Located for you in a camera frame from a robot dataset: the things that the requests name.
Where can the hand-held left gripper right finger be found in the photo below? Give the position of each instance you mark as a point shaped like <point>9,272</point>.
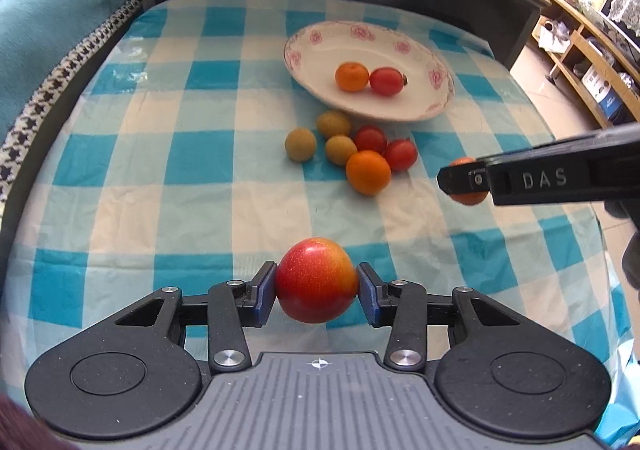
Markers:
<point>367,297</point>

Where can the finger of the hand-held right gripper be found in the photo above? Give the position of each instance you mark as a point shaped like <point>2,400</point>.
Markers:
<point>465,177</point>

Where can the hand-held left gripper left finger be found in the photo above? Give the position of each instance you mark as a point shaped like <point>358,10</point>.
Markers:
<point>264,295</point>

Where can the small orange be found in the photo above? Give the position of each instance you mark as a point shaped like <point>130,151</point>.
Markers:
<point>351,76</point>
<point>470,199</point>
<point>368,172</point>

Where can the red yellow apple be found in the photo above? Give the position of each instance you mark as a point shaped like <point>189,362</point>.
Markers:
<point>315,280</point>

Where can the red cherry tomato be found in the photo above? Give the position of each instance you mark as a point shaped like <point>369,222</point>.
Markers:
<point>401,154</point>
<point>370,138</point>

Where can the red tomato with stem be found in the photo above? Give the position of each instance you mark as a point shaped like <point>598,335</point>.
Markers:
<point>386,81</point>

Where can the tan longan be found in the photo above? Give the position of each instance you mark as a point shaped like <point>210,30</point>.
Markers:
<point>340,150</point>
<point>300,144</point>
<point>334,123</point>

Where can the white floral plate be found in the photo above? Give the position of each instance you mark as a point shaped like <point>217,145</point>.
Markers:
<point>320,64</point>

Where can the wooden cabinet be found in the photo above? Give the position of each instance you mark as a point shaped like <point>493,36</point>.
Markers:
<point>585,64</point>

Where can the blue white checked tablecloth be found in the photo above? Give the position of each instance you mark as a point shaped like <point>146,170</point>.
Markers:
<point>175,210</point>

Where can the person's dark red clothing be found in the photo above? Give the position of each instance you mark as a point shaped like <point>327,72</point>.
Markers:
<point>20,425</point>

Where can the blue blanket with houndstooth trim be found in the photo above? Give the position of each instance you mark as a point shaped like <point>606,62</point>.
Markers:
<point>50,29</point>

